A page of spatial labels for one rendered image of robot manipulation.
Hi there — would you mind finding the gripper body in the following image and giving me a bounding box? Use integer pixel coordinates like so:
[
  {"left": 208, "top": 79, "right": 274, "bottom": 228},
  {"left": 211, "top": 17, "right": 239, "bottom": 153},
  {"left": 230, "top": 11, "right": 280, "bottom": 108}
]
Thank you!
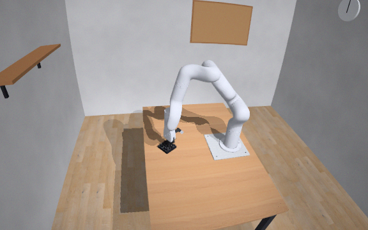
[{"left": 164, "top": 129, "right": 176, "bottom": 142}]

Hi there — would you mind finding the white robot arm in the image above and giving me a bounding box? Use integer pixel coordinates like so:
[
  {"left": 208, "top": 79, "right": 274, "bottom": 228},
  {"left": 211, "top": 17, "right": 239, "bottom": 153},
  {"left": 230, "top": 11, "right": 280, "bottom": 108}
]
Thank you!
[{"left": 164, "top": 60, "right": 250, "bottom": 153}]

